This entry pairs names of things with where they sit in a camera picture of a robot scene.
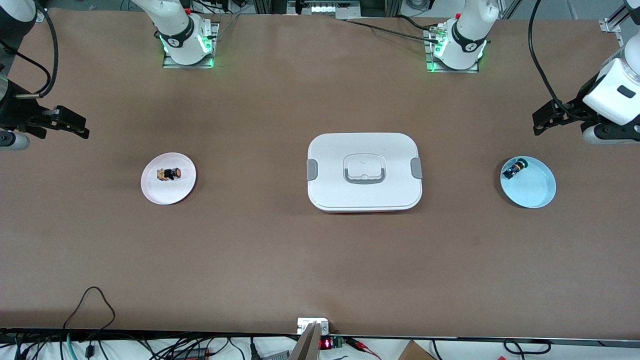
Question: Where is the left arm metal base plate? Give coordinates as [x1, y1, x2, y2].
[423, 26, 482, 74]

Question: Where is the pink round plate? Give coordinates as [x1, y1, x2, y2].
[141, 152, 197, 206]

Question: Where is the white light bar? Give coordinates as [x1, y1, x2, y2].
[309, 2, 362, 16]

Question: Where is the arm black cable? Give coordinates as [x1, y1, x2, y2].
[527, 0, 576, 121]
[0, 0, 60, 99]

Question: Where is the small white socket box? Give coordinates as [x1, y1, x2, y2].
[297, 317, 331, 336]

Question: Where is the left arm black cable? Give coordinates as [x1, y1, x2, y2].
[527, 0, 576, 121]

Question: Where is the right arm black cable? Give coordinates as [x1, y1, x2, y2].
[0, 0, 60, 99]

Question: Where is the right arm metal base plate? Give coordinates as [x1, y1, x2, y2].
[161, 22, 221, 70]

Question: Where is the blue push button switch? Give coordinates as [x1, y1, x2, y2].
[502, 158, 530, 180]

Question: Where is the brown cardboard piece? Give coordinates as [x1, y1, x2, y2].
[397, 340, 436, 360]

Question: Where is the long black cable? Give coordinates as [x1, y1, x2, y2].
[344, 15, 444, 45]

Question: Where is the looped black cable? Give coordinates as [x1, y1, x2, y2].
[502, 338, 552, 356]
[61, 286, 117, 334]

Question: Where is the aluminium corner bracket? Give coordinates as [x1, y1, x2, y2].
[598, 7, 630, 35]

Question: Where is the light blue round plate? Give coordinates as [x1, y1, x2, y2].
[500, 156, 557, 209]

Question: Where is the red clip lead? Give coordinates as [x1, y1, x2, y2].
[347, 337, 382, 360]

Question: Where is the white lidded box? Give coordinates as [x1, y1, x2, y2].
[306, 132, 424, 214]

